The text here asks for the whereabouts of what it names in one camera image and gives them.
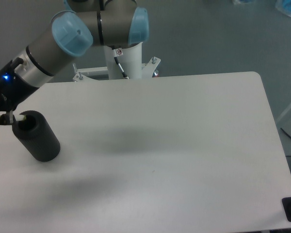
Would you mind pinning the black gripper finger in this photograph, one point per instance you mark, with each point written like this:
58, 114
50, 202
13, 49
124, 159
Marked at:
7, 118

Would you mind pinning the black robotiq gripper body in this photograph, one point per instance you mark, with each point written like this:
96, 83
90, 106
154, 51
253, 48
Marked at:
13, 89

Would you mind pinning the red tulip bouquet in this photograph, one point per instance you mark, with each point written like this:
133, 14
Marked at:
19, 118

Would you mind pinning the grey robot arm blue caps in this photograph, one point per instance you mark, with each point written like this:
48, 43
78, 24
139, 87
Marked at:
119, 25

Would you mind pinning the black ribbed cylindrical vase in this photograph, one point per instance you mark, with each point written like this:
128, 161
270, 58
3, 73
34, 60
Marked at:
36, 135

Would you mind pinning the blue plastic bag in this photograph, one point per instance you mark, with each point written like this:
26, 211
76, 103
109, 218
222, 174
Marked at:
282, 6

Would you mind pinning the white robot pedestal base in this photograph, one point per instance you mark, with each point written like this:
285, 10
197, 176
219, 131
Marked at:
121, 64

